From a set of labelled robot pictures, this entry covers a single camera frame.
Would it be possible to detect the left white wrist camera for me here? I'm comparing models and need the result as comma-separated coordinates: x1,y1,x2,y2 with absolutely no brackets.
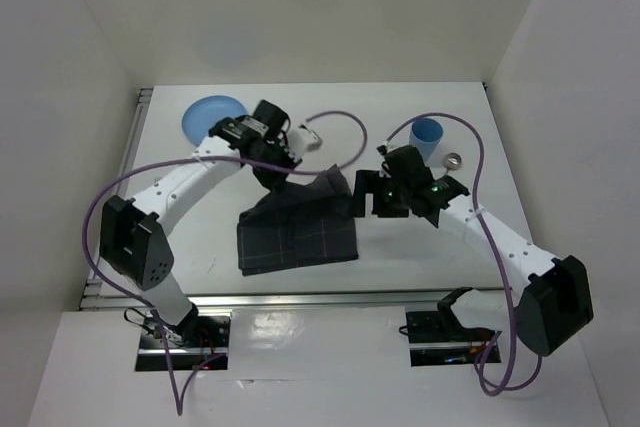
288,124,323,157

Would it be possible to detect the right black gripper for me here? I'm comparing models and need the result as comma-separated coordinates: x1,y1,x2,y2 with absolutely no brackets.
347,169,410,218

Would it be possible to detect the aluminium front rail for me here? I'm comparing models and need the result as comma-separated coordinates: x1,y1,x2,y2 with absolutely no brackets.
79,286,506,312

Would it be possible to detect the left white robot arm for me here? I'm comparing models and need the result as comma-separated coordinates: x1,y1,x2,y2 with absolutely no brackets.
99,100,322,346

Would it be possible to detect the aluminium rail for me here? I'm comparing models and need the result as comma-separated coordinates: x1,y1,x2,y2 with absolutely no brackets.
79,286,506,312
81,87,154,304

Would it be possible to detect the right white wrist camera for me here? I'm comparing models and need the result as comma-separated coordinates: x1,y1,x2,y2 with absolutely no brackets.
376,141,396,169

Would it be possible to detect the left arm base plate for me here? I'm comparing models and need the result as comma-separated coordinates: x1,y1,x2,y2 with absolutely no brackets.
123,308,231,372

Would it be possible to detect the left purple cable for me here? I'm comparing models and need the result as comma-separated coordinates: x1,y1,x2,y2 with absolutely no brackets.
81,109,369,417

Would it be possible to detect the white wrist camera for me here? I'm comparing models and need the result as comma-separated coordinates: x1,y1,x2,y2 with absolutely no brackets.
288,124,323,157
376,141,396,169

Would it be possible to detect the blue plastic cup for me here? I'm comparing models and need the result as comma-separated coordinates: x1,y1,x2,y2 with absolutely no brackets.
409,118,444,163

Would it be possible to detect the blue plastic plate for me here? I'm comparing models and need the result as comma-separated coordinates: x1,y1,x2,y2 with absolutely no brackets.
181,95,248,146

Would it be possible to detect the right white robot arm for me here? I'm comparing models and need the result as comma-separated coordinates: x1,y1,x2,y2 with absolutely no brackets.
351,146,593,357

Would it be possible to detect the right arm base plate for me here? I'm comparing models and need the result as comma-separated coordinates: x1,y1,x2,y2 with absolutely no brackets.
398,287,495,367

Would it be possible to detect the aluminium left rail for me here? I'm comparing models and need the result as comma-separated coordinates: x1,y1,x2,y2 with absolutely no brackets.
81,87,154,304

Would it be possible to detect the dark grey checked cloth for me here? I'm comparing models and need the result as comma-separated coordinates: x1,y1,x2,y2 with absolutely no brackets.
236,166,359,277

